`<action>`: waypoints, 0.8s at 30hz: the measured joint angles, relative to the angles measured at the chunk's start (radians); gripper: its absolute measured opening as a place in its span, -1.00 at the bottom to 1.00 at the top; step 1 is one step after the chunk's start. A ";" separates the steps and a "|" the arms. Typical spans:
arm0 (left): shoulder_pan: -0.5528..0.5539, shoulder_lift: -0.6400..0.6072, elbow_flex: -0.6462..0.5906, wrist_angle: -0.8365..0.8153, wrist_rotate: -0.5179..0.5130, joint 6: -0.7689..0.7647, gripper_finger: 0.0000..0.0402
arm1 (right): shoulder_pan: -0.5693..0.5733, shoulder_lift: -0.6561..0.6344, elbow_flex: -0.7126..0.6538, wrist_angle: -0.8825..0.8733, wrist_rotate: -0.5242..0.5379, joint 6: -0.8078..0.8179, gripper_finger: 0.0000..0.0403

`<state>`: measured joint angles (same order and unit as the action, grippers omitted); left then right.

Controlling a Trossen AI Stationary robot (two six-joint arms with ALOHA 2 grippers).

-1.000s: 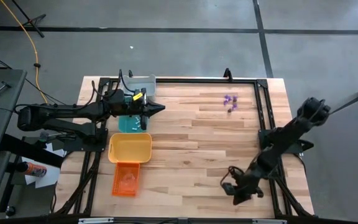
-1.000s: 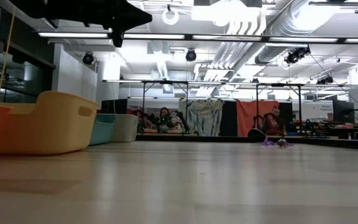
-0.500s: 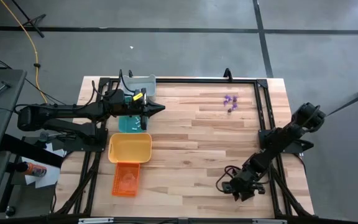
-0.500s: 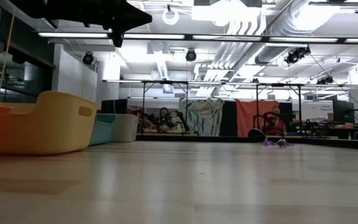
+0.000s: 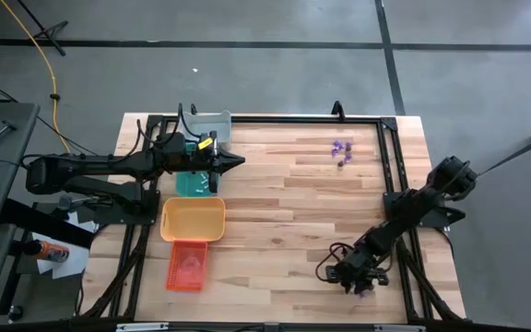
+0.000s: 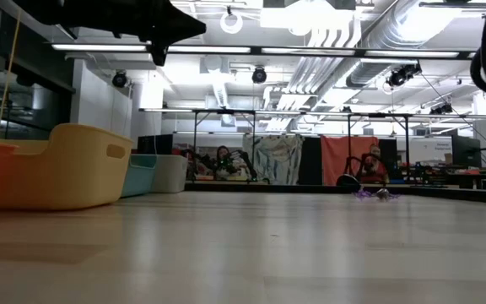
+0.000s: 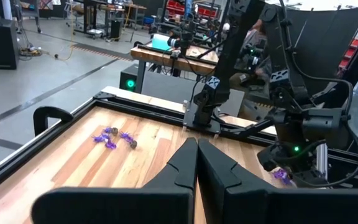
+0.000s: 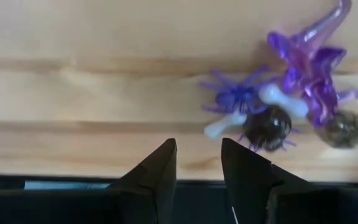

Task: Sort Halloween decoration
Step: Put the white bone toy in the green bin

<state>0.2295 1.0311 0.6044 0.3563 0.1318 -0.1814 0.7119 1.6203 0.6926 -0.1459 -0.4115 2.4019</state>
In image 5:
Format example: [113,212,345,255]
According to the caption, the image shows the orange spray bottle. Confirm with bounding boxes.
[24,239,71,264]

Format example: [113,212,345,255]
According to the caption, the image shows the white paper sheets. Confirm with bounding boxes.
[29,209,100,280]

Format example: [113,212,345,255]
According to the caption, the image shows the yellow plastic bin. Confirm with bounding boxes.
[159,196,227,243]

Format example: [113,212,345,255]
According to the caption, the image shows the translucent white decoration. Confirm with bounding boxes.
[177,254,205,283]

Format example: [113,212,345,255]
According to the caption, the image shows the small black round knob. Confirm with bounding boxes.
[6,304,25,324]

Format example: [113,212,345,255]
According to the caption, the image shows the grey metal bracket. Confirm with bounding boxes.
[373,324,427,332]
[115,322,171,332]

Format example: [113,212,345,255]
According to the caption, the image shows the orange plastic basket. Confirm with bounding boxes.
[165,239,209,292]

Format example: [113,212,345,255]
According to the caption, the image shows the black tripod stand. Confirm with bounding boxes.
[16,0,70,57]

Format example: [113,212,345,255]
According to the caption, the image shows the teal plastic bin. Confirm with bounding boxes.
[175,141,220,198]

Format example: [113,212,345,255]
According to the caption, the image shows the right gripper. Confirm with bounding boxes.
[327,262,390,297]

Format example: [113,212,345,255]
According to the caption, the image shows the black desk crossbar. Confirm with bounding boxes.
[0,196,97,250]

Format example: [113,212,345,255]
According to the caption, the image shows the yellow floor cable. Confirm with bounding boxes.
[0,0,72,154]

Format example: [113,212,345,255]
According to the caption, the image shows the black floor cable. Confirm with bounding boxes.
[0,73,112,160]

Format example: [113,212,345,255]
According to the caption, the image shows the white plastic bin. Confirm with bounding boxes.
[180,109,233,153]

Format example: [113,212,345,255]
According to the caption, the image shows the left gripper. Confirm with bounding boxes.
[185,131,247,195]

